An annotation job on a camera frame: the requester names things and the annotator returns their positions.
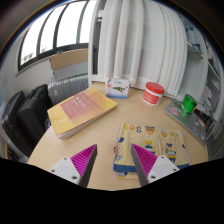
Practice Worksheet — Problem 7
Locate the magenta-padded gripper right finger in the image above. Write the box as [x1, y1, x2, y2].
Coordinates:
[130, 143, 180, 187]

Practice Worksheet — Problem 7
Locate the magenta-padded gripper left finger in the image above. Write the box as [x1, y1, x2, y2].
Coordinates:
[48, 143, 98, 188]

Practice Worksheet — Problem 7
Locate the grey laptop with stickers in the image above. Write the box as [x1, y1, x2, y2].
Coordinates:
[164, 98, 209, 147]

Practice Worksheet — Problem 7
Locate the yellow and pink book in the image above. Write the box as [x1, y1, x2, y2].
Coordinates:
[46, 87, 118, 140]

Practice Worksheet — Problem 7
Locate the black bag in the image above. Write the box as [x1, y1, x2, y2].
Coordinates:
[16, 83, 54, 158]

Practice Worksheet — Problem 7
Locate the green round tin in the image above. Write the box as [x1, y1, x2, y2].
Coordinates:
[180, 93, 198, 117]

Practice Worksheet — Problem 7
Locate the white jar with red lid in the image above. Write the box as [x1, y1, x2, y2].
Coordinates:
[142, 81, 166, 107]

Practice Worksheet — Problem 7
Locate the grey ribbed radiator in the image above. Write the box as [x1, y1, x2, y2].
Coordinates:
[47, 73, 90, 106]

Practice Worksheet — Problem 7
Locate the small white and blue box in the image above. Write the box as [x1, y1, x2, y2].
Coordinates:
[105, 77, 130, 100]

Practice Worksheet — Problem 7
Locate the white shelf unit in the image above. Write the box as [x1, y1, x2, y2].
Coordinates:
[179, 13, 224, 134]

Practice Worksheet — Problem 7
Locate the tan wooden board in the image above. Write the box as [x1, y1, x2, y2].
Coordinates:
[49, 48, 89, 71]

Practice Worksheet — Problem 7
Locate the white curtain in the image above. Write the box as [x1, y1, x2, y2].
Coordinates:
[98, 0, 188, 98]

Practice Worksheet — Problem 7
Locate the dark-framed window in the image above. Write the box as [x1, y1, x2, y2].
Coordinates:
[17, 0, 98, 73]

